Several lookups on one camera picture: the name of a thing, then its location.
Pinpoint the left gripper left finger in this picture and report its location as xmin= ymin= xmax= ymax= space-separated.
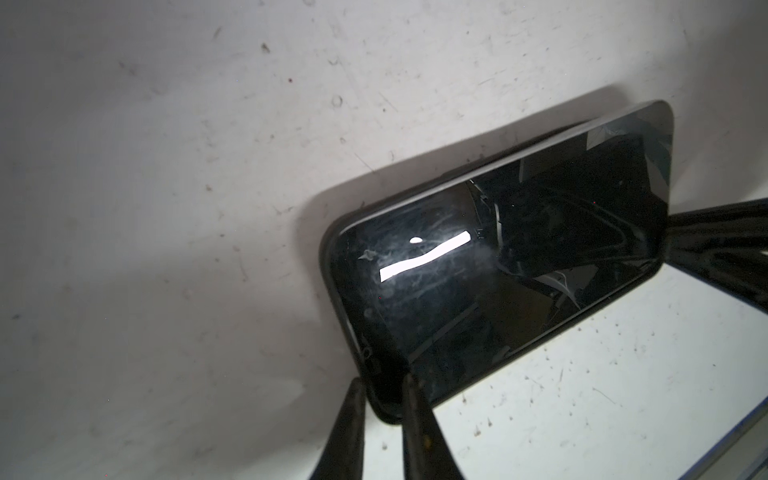
xmin=310 ymin=378 xmax=366 ymax=480

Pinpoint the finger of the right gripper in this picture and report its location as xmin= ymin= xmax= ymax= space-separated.
xmin=663 ymin=199 xmax=767 ymax=312

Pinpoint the black phone face up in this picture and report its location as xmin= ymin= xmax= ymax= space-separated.
xmin=331 ymin=100 xmax=674 ymax=409

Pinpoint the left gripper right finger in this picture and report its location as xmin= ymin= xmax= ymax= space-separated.
xmin=402 ymin=374 xmax=464 ymax=480

